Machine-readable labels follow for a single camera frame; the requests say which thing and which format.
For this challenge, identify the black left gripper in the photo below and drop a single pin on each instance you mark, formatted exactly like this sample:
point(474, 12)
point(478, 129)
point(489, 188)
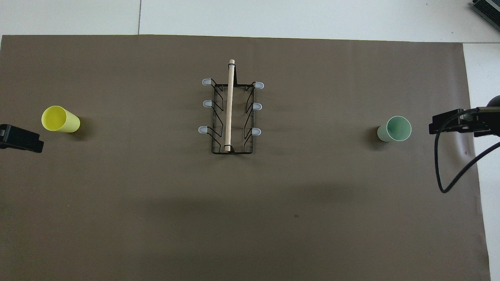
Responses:
point(19, 138)

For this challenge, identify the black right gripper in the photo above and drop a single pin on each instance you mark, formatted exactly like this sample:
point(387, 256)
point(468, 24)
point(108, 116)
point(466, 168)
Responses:
point(449, 123)

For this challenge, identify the yellow plastic cup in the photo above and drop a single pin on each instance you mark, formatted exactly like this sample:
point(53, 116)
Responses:
point(66, 121)

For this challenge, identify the green plastic cup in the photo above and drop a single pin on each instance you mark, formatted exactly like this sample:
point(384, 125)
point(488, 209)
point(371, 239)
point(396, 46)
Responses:
point(398, 128)

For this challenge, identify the grey ribbed device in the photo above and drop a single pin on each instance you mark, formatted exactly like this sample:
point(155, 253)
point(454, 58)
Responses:
point(488, 9)

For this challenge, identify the brown table mat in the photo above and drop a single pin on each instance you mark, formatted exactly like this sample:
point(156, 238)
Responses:
point(156, 195)

